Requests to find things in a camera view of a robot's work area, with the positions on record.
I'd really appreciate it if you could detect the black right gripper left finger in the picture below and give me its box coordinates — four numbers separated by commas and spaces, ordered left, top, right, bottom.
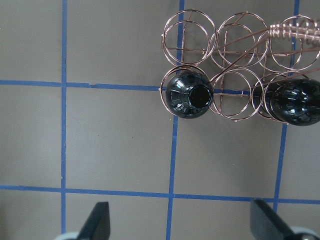
77, 201, 111, 240

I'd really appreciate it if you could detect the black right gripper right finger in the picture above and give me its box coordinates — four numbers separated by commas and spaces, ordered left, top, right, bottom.
250, 199, 295, 240

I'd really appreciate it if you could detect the dark wine bottle in basket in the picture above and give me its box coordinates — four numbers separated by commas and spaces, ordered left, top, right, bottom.
165, 70, 214, 119

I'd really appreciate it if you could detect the copper wire wine basket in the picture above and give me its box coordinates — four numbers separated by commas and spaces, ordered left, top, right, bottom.
159, 9, 320, 125

